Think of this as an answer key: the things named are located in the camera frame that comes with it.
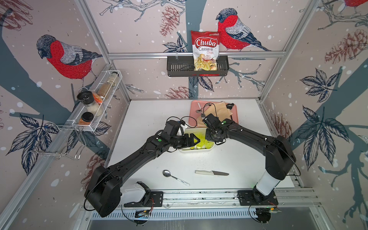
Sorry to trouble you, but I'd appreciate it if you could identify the black lidded low jar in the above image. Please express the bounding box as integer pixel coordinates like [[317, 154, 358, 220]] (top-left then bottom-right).
[[78, 112, 94, 126]]

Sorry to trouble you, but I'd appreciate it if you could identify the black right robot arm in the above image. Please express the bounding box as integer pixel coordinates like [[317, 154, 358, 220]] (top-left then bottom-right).
[[202, 114, 296, 202]]

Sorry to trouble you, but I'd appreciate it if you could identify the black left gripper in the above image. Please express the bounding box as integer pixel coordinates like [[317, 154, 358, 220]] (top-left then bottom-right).
[[169, 133, 201, 149]]

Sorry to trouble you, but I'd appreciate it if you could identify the black wall basket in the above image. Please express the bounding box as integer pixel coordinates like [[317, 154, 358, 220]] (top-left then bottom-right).
[[167, 56, 230, 77]]

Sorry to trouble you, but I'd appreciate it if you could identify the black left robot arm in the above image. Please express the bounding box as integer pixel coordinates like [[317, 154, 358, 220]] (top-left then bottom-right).
[[84, 120, 200, 218]]

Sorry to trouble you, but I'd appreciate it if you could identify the yellow shuttlecock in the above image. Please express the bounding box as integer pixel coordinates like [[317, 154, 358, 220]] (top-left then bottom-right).
[[196, 133, 207, 149]]

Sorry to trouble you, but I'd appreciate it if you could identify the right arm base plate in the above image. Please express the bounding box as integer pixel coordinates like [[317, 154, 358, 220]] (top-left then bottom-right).
[[237, 189, 278, 206]]

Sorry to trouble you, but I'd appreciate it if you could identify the white plastic storage box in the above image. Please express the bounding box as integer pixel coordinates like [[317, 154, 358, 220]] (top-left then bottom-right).
[[179, 127, 215, 153]]

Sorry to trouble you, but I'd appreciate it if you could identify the steel spoon on table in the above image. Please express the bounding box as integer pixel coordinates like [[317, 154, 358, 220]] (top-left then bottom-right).
[[163, 170, 190, 186]]

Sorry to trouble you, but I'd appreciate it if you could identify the white wire wall shelf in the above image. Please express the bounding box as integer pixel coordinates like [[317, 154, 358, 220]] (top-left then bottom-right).
[[65, 70, 122, 132]]

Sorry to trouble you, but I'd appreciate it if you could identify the beige folded cloth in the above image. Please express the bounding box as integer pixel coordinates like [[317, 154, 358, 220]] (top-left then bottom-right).
[[204, 102, 232, 122]]

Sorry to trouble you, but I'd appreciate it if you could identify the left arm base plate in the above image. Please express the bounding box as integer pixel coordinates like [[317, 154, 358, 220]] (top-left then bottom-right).
[[123, 191, 163, 208]]

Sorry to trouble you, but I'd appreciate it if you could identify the white handled knife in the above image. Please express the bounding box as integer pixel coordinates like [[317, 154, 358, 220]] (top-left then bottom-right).
[[195, 170, 229, 176]]

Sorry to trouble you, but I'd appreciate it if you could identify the Chuba cassava chips bag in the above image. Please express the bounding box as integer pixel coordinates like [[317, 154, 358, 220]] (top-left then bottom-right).
[[191, 31, 220, 71]]

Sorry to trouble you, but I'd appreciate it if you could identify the pink plastic tray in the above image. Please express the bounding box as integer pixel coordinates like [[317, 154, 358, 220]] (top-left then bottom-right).
[[189, 100, 239, 127]]

